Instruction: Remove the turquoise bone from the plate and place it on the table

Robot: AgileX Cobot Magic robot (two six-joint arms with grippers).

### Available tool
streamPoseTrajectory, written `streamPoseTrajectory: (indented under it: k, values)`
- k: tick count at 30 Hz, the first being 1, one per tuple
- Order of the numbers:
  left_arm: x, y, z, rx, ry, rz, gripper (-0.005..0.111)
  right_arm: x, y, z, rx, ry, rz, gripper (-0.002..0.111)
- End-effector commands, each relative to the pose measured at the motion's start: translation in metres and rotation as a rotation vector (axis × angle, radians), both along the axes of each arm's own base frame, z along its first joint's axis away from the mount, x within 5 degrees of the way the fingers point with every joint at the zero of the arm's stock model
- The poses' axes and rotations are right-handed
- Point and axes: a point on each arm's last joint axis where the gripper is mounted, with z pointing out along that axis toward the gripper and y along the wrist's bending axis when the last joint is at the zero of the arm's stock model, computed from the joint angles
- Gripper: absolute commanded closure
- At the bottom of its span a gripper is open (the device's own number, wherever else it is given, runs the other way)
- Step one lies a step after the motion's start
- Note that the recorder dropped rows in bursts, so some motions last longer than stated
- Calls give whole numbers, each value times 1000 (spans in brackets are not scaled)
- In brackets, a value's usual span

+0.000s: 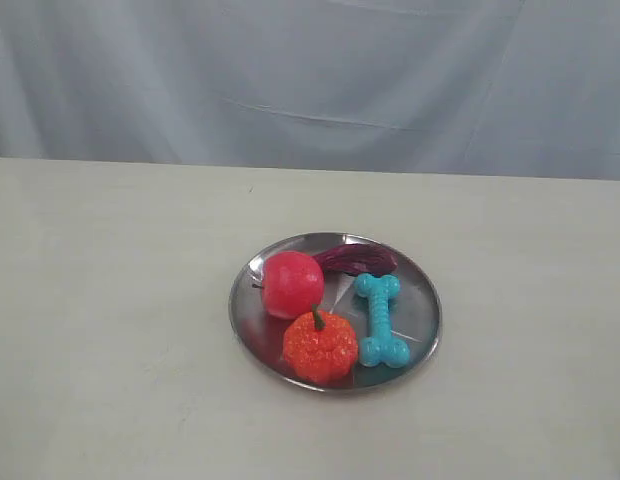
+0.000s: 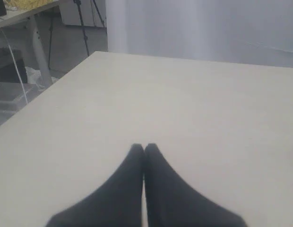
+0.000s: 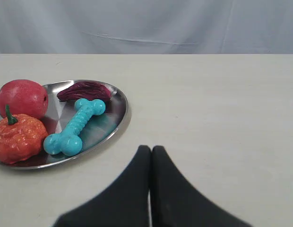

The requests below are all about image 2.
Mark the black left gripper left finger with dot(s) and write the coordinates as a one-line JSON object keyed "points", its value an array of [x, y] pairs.
{"points": [[116, 203]]}

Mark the white backdrop cloth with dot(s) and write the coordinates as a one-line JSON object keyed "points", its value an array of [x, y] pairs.
{"points": [[240, 31]]}

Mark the white background desk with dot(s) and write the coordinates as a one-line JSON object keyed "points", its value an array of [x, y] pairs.
{"points": [[13, 17]]}

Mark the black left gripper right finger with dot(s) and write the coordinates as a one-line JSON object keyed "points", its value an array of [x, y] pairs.
{"points": [[171, 202]]}

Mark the black tripod stand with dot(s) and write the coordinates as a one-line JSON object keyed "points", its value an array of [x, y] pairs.
{"points": [[85, 38]]}

